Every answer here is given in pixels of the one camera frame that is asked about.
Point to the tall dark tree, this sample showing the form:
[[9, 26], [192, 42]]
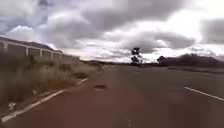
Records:
[[136, 56]]

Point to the reddish brown asphalt road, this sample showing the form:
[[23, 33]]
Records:
[[133, 100]]

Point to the dry grass verge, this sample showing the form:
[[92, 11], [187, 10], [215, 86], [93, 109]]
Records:
[[36, 78]]

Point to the white road edge line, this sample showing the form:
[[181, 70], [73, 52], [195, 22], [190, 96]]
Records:
[[43, 98]]

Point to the dark row of trees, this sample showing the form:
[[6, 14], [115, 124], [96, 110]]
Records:
[[193, 60]]

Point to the pale fence with posts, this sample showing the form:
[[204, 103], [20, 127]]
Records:
[[31, 50]]

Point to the grass verge beyond road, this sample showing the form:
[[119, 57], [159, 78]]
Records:
[[200, 69]]

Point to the white dashed centre line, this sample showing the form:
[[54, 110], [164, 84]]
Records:
[[203, 93]]

